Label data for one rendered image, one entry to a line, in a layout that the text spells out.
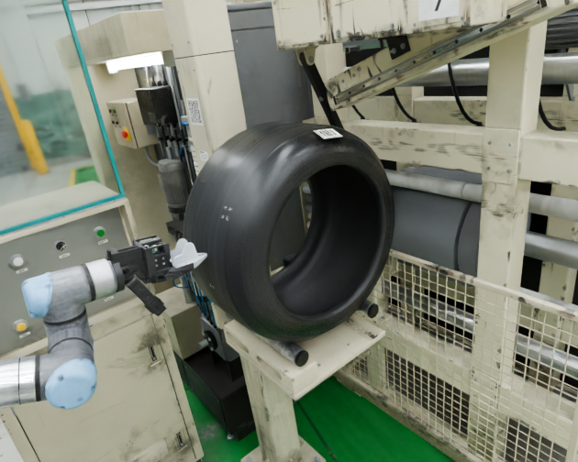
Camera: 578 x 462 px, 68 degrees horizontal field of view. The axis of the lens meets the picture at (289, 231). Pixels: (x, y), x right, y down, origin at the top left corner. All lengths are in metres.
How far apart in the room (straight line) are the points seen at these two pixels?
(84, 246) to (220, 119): 0.61
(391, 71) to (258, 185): 0.51
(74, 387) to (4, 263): 0.75
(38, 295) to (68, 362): 0.14
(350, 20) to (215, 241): 0.61
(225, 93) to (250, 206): 0.45
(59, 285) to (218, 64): 0.71
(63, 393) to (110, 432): 1.00
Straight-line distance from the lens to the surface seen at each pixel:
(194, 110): 1.30
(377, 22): 1.08
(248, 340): 1.32
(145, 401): 1.79
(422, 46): 1.18
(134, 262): 0.93
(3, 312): 1.54
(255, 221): 0.92
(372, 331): 1.39
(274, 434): 1.87
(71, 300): 0.90
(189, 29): 1.24
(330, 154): 1.02
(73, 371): 0.80
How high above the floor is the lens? 1.65
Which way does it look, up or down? 23 degrees down
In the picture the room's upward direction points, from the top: 8 degrees counter-clockwise
